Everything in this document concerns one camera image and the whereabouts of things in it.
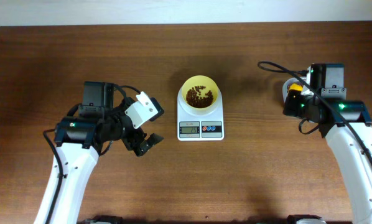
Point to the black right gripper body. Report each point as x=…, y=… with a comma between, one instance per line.
x=296, y=104

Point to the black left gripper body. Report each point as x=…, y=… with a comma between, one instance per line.
x=131, y=137

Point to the yellow plastic measuring scoop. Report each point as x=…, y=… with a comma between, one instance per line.
x=296, y=87

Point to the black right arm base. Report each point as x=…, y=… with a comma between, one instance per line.
x=305, y=219

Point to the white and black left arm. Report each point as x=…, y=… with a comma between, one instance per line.
x=106, y=114

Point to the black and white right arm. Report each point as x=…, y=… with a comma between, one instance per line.
x=319, y=96

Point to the white digital kitchen scale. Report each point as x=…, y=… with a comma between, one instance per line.
x=200, y=124

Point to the red beans in bowl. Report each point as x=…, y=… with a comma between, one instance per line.
x=199, y=97

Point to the yellow plastic bowl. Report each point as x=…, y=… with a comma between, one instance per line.
x=196, y=81

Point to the clear plastic container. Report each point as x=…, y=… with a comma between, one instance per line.
x=287, y=86

